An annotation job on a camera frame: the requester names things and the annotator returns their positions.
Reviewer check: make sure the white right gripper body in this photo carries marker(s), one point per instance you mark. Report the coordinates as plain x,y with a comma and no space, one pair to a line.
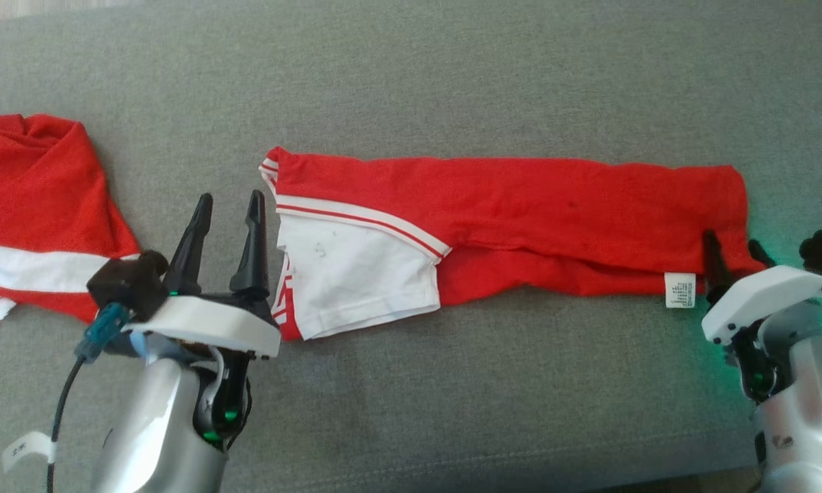
760,294

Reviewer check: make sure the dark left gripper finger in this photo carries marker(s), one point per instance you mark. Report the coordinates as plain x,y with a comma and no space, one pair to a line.
253,260
190,260

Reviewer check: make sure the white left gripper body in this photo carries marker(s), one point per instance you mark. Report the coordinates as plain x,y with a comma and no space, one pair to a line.
205,322

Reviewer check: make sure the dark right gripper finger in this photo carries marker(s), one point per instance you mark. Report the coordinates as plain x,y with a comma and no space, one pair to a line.
762,257
716,270

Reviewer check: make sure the red mesh shorts white band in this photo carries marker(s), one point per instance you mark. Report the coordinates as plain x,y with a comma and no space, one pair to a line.
34,192

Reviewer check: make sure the red and white t-shirt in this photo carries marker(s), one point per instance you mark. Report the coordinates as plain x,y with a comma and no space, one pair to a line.
520,205

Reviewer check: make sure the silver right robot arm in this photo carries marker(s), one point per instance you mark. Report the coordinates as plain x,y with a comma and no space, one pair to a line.
807,411

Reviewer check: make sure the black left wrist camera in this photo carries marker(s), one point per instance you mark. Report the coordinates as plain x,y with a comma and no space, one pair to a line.
126,284

